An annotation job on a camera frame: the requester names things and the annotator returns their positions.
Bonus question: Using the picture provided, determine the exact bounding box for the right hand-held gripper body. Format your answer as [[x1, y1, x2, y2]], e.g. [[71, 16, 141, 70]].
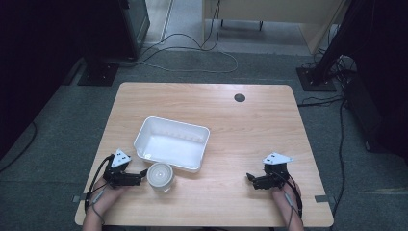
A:
[[261, 151, 294, 190]]

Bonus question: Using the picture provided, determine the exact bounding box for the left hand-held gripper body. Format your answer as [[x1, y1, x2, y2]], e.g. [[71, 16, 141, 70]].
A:
[[103, 147, 133, 189]]

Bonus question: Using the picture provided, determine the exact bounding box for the clear plastic cup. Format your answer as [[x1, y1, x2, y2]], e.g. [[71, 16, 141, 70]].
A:
[[146, 162, 176, 193]]

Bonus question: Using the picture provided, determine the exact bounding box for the white plastic tray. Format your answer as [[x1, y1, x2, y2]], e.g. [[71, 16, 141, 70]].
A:
[[133, 115, 212, 173]]

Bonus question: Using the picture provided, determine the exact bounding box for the person's left hand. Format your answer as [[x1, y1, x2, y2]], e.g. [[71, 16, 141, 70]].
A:
[[91, 176, 130, 211]]

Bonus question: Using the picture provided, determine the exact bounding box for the person's right hand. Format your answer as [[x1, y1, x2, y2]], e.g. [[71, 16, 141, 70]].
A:
[[271, 181, 303, 210]]

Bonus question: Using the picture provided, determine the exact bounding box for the grey tape piece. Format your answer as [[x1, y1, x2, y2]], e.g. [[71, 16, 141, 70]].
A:
[[71, 193, 89, 204], [314, 194, 337, 204]]

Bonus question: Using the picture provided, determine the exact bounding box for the black box on floor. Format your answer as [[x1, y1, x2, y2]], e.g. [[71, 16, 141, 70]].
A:
[[342, 72, 385, 152]]

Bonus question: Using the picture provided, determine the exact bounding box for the dark grey cabinet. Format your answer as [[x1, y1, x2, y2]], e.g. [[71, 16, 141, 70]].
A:
[[84, 0, 151, 62]]

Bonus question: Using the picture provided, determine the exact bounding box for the black slanted stand pole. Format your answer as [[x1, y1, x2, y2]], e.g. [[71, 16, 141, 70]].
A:
[[310, 0, 367, 85]]

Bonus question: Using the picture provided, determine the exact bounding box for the light wooden desk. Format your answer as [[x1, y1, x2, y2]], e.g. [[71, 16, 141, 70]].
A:
[[201, 0, 351, 55]]

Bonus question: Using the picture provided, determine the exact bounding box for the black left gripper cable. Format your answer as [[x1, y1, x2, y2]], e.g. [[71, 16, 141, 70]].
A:
[[84, 154, 115, 214]]

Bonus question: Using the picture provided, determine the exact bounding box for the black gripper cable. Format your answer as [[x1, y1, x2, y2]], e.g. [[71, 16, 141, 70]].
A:
[[84, 154, 115, 214], [282, 172, 304, 220]]

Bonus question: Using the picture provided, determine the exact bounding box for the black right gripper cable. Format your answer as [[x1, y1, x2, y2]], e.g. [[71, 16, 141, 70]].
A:
[[282, 172, 304, 220]]

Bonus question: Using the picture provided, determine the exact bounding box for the grey left gripper cable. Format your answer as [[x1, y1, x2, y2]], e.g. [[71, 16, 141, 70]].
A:
[[89, 188, 107, 226]]

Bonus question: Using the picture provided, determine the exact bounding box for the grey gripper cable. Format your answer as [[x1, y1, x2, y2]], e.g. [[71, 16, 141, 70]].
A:
[[284, 191, 295, 231], [89, 188, 107, 226]]

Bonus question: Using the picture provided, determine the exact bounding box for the grey right gripper cable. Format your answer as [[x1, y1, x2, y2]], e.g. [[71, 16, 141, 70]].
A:
[[284, 191, 295, 231]]

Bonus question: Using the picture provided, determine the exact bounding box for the long black floor cable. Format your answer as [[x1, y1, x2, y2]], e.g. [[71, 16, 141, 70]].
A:
[[296, 94, 348, 219]]

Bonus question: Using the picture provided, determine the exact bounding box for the thin black floor cable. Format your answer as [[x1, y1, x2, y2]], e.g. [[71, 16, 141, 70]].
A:
[[0, 120, 38, 173]]

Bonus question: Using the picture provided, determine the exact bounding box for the black stand base plate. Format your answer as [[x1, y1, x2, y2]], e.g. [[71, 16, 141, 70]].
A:
[[77, 61, 120, 88], [295, 65, 338, 93]]

